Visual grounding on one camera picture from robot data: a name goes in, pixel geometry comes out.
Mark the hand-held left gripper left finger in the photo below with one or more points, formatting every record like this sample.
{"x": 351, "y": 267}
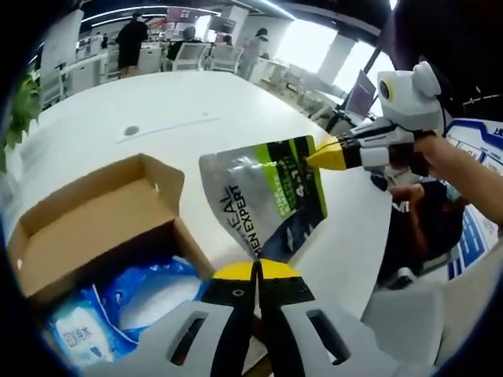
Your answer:
{"x": 220, "y": 314}

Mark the grey office chair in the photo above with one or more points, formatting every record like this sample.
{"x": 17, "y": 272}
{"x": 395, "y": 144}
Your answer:
{"x": 416, "y": 326}

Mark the brown cardboard shoe box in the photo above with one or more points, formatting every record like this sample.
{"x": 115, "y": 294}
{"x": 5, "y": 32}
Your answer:
{"x": 98, "y": 212}

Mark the green potted plant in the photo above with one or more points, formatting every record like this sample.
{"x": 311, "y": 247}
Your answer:
{"x": 25, "y": 106}

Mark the grey green stand-up pouch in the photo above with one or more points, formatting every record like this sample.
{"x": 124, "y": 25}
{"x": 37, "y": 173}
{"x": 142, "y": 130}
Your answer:
{"x": 251, "y": 184}

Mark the desk monitor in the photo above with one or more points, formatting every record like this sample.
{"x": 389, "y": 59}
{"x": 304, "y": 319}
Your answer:
{"x": 177, "y": 15}
{"x": 220, "y": 21}

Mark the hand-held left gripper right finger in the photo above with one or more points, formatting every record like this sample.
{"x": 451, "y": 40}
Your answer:
{"x": 291, "y": 314}

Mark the person's right hand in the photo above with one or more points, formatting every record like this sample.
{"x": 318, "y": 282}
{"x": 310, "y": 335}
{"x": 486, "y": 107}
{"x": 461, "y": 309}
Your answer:
{"x": 432, "y": 153}

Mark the blue wet wipes pack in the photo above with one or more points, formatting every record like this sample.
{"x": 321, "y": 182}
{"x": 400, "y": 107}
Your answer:
{"x": 78, "y": 337}

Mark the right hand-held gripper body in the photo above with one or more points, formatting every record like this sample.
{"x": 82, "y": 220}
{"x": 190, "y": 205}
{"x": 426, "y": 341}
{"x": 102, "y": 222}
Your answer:
{"x": 412, "y": 102}

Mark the blue white wall board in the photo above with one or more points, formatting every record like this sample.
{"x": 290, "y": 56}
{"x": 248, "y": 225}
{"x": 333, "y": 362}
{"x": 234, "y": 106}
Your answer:
{"x": 481, "y": 137}

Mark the purple screen on stand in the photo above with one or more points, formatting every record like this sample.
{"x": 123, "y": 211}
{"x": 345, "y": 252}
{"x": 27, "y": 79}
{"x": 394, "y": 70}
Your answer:
{"x": 359, "y": 96}

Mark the white office chair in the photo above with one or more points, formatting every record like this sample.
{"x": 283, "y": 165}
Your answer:
{"x": 190, "y": 55}
{"x": 228, "y": 59}

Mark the blue plastic tissue pack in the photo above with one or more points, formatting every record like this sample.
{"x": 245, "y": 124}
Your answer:
{"x": 157, "y": 294}

